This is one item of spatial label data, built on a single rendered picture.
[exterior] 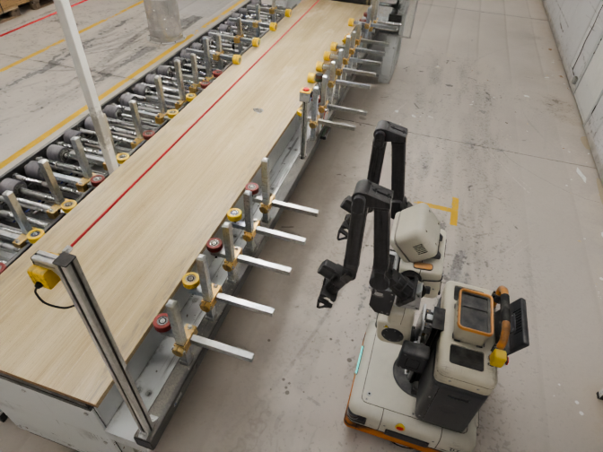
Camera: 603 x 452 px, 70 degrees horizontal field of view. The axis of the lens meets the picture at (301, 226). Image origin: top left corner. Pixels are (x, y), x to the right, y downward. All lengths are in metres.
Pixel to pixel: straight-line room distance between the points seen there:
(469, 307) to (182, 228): 1.48
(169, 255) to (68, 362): 0.65
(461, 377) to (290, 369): 1.16
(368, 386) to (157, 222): 1.44
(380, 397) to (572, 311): 1.77
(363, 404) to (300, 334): 0.73
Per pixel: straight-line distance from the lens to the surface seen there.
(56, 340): 2.10
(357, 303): 3.17
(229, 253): 2.17
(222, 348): 1.94
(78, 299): 1.27
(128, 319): 2.05
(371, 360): 2.60
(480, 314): 2.15
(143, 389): 2.18
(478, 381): 2.09
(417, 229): 1.70
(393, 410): 2.49
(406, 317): 2.05
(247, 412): 2.73
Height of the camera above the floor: 2.50
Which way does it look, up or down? 43 degrees down
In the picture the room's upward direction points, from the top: 3 degrees clockwise
